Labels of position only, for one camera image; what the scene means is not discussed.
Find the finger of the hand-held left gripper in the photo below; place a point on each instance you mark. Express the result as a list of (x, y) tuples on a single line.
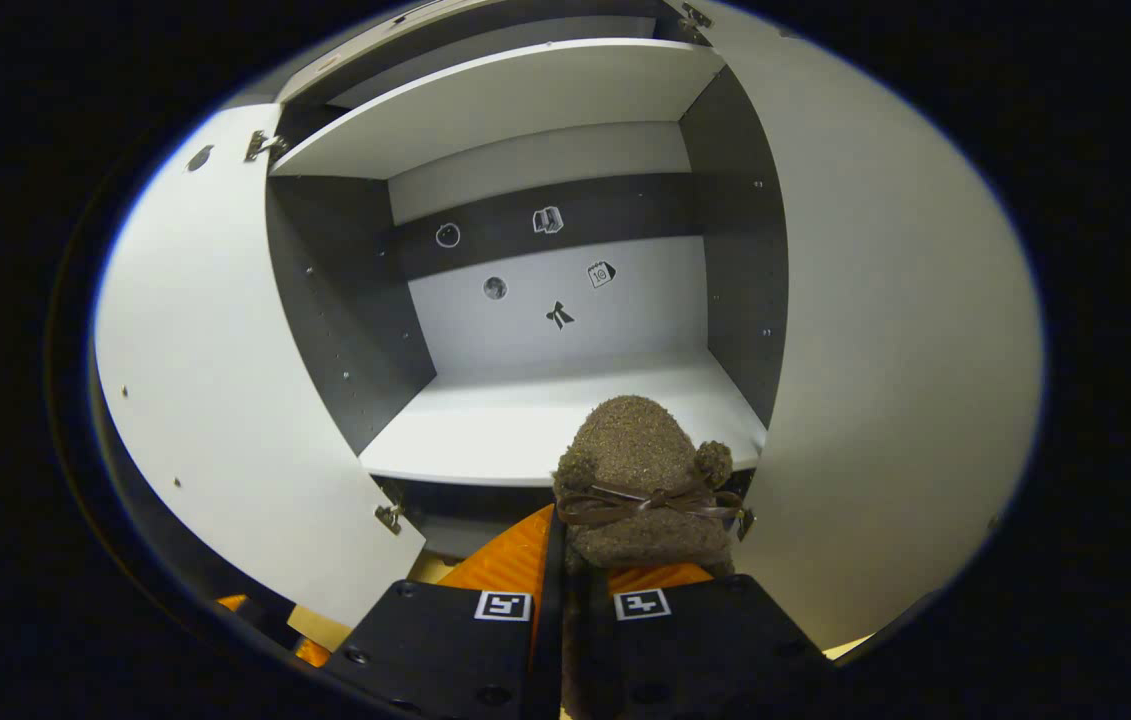
[(230, 602), (311, 652)]

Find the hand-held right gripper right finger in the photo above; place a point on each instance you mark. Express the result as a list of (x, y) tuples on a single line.
[(705, 660)]

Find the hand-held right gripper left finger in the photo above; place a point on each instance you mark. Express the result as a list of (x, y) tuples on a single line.
[(445, 650)]

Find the white cabinet door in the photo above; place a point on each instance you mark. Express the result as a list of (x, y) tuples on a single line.
[(225, 400), (905, 350)]

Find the brown fuzzy shoe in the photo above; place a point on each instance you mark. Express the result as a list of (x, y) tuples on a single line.
[(640, 440)]

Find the white shoe cabinet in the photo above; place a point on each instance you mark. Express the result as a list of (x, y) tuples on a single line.
[(525, 420)]

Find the metal door hinge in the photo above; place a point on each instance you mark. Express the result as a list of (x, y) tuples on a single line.
[(695, 15), (390, 517), (745, 523), (263, 145)]

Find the white cabinet drawer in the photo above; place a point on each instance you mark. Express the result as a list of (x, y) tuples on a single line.
[(355, 50)]

